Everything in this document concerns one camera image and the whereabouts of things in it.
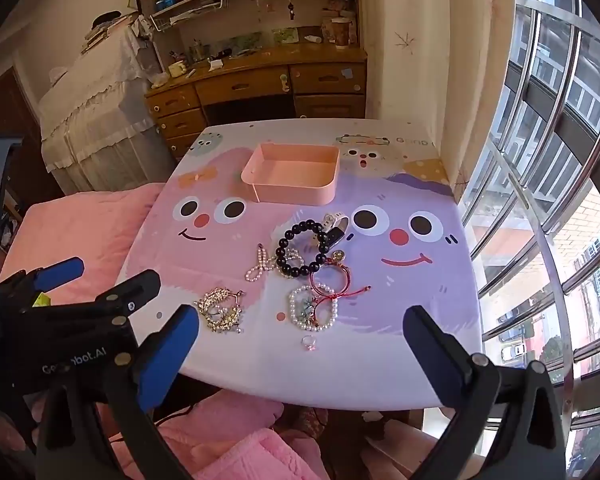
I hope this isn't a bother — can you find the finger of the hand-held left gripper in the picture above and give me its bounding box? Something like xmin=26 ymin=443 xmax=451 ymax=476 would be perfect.
xmin=95 ymin=269 xmax=161 ymax=325
xmin=0 ymin=257 xmax=86 ymax=307

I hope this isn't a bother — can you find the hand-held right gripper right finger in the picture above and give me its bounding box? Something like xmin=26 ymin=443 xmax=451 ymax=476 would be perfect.
xmin=402 ymin=305 xmax=568 ymax=480

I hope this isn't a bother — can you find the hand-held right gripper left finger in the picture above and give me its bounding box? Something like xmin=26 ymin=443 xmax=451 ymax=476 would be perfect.
xmin=35 ymin=305 xmax=201 ymax=480

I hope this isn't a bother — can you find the gold rhinestone leaf brooch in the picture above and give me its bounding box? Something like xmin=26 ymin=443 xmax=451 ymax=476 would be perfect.
xmin=194 ymin=287 xmax=247 ymax=334

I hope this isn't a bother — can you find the red string bracelet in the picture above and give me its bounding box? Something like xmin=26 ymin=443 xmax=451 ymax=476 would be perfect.
xmin=308 ymin=251 xmax=371 ymax=302

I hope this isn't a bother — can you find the white beaded necklace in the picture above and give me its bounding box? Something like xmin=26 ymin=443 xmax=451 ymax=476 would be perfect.
xmin=244 ymin=243 xmax=302 ymax=284

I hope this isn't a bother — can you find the pearl bracelet with green charm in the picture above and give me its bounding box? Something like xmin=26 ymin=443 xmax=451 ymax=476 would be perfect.
xmin=287 ymin=284 xmax=339 ymax=332

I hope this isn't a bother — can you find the black bead bracelet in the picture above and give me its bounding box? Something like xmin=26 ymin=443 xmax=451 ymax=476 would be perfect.
xmin=276 ymin=219 xmax=330 ymax=280

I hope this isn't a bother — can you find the pink plastic tray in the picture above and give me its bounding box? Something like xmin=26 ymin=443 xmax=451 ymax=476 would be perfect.
xmin=240 ymin=142 xmax=341 ymax=206

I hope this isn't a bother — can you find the pink blanket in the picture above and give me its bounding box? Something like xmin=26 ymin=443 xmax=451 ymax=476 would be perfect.
xmin=0 ymin=182 xmax=331 ymax=480

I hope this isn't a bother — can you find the white smartwatch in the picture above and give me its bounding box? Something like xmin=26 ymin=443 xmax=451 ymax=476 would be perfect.
xmin=322 ymin=212 xmax=356 ymax=249

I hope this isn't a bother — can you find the wooden desk with drawers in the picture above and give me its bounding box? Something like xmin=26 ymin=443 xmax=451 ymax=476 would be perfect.
xmin=144 ymin=44 xmax=369 ymax=162

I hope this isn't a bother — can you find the cream leaf print curtain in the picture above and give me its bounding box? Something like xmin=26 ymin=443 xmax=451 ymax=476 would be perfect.
xmin=364 ymin=0 xmax=519 ymax=207

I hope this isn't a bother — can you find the metal window grille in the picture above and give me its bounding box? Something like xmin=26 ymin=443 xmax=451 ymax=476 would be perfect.
xmin=459 ymin=0 xmax=600 ymax=438

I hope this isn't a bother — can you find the patterned paper cup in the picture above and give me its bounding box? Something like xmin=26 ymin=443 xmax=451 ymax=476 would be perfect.
xmin=332 ymin=17 xmax=352 ymax=50

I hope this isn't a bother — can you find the white wire basket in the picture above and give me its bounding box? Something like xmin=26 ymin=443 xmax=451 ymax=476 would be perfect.
xmin=149 ymin=0 xmax=229 ymax=34

